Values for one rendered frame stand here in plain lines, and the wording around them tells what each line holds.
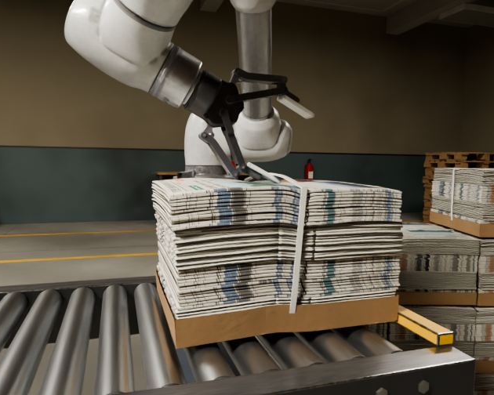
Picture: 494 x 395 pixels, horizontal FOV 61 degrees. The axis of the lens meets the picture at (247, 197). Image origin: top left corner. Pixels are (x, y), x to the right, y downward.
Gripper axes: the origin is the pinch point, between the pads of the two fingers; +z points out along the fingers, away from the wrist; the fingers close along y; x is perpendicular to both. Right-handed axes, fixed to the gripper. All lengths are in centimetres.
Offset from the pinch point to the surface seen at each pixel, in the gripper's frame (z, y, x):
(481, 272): 92, -5, -35
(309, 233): 4.3, 13.4, 13.9
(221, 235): -8.0, 19.5, 13.6
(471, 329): 99, 13, -35
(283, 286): 4.6, 22.3, 13.3
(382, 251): 17.4, 10.4, 14.0
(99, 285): -17, 42, -23
